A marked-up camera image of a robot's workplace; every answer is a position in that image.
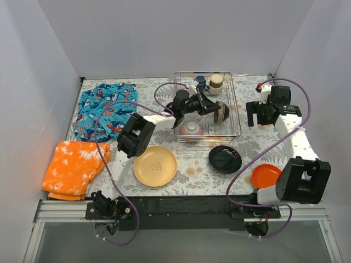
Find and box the brown rimmed cream bowl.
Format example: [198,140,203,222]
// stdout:
[214,101,230,124]

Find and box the dark blue mug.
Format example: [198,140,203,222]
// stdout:
[194,75,209,93]

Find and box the floral patterned bowl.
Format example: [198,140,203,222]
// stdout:
[179,121,203,135]

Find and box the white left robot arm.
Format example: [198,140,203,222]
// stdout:
[92,89,222,219]

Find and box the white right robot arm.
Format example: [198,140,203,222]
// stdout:
[246,84,331,218]

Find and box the beige and brown mug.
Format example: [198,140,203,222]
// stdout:
[208,74,227,95]

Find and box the floral tablecloth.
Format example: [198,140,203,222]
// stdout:
[63,75,309,197]

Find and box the orange plate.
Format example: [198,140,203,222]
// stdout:
[252,164,281,189]

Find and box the beige bear plate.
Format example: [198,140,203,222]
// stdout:
[133,146,178,187]

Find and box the blue shark print cloth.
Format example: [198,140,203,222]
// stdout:
[72,83,138,142]

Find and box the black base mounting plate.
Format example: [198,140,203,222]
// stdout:
[85,196,281,231]

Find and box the orange tie-dye cloth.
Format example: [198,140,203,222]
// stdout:
[41,141,110,201]

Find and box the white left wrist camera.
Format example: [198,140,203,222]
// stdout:
[185,80,199,96]

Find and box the chrome wire dish rack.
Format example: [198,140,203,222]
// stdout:
[174,71,241,144]

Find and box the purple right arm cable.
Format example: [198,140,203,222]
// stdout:
[226,78,313,239]

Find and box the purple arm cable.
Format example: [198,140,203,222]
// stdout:
[226,78,313,239]
[93,82,190,245]

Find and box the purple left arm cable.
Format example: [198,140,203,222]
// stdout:
[93,82,190,245]

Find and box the aluminium frame rail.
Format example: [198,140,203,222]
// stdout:
[24,200,343,262]

